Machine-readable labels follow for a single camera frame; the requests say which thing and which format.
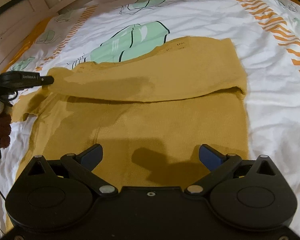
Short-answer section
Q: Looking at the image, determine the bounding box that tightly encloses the mustard yellow knit garment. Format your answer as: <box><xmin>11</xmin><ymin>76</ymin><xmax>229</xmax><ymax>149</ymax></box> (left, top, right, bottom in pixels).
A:
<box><xmin>12</xmin><ymin>37</ymin><xmax>248</xmax><ymax>188</ymax></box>

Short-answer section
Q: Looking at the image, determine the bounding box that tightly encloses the orange under sheet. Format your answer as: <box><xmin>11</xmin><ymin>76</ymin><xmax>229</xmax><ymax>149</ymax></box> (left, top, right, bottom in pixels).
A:
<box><xmin>0</xmin><ymin>16</ymin><xmax>53</xmax><ymax>73</ymax></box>

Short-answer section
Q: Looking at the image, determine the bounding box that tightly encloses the white leaf-print bedspread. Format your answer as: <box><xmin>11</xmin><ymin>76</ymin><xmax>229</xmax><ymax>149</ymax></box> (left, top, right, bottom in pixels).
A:
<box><xmin>0</xmin><ymin>0</ymin><xmax>300</xmax><ymax>236</ymax></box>

